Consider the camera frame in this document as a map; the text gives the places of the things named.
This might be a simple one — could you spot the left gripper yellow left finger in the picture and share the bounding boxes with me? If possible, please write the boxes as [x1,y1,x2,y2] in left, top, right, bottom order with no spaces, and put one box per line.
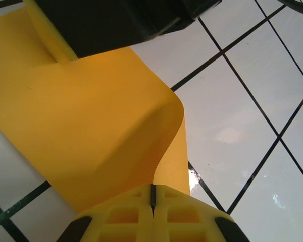
[58,184,154,242]

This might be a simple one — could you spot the orange square paper sheet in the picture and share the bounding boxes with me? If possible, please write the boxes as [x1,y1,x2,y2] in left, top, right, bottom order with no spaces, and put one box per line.
[0,5,192,214]

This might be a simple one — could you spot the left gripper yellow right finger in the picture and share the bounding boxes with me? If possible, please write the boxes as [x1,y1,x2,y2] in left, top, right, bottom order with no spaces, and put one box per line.
[153,184,250,242]

